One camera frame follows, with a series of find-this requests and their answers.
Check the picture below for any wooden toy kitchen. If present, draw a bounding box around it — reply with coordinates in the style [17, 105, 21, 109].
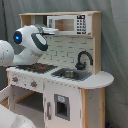
[0, 11, 114, 128]

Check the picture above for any stove knob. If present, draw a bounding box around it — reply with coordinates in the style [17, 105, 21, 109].
[30, 81, 37, 87]
[12, 77, 18, 82]

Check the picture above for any metal toy sink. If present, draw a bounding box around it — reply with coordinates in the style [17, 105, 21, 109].
[52, 68, 92, 81]

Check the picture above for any right stove knob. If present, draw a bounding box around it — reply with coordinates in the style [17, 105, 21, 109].
[30, 81, 37, 87]

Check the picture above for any white dishwasher door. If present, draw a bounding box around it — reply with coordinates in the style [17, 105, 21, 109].
[44, 82, 82, 128]

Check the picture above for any left stove knob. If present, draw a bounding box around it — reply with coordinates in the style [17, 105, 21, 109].
[12, 77, 18, 82]

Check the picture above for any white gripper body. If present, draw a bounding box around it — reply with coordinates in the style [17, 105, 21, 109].
[42, 27, 59, 35]

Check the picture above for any black toy faucet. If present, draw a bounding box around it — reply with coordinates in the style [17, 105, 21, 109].
[75, 51, 93, 70]

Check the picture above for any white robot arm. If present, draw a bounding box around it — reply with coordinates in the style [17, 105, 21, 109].
[0, 25, 59, 128]

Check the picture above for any white oven door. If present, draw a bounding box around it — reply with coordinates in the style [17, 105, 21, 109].
[0, 86, 11, 102]

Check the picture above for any white toy microwave door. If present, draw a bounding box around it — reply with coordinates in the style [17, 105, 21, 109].
[47, 15, 87, 35]

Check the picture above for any black toy stovetop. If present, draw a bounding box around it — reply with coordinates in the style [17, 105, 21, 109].
[17, 63, 55, 74]

